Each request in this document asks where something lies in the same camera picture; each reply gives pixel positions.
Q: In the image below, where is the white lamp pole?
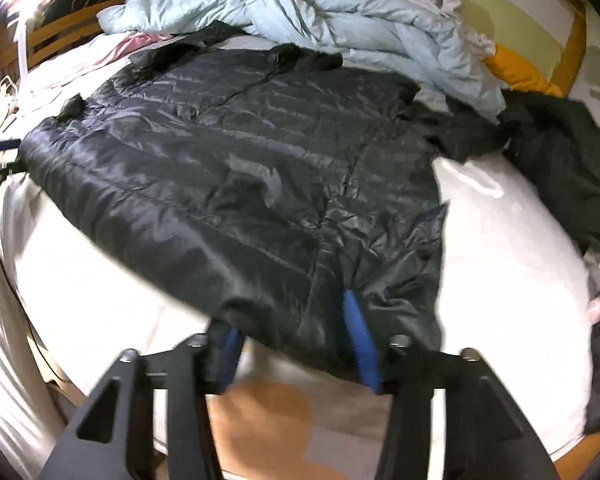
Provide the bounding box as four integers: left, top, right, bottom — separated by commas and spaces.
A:
15, 15, 33, 86

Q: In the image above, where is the black puffer jacket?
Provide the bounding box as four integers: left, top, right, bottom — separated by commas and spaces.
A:
19, 22, 510, 392

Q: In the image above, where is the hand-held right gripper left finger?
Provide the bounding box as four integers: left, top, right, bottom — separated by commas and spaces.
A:
40, 331, 245, 480

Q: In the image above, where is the white garment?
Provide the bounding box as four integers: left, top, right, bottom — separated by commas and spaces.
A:
412, 0, 495, 56

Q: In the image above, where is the wooden door frame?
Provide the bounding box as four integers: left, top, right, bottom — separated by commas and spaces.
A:
550, 0, 588, 96

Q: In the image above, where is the black clothing pile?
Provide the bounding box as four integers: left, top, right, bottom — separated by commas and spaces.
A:
500, 90, 600, 256

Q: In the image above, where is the white cable bundle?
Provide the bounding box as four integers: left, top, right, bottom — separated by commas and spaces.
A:
0, 76, 21, 127

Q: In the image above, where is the light blue duvet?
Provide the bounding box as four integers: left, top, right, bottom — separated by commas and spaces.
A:
97, 0, 505, 123

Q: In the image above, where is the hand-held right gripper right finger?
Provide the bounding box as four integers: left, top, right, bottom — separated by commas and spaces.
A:
341, 289, 563, 480

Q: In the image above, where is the bed with white sheet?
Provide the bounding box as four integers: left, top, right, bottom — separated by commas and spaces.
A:
0, 30, 600, 466

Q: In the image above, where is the yellow cloth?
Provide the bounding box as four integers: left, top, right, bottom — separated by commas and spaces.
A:
482, 44, 563, 98

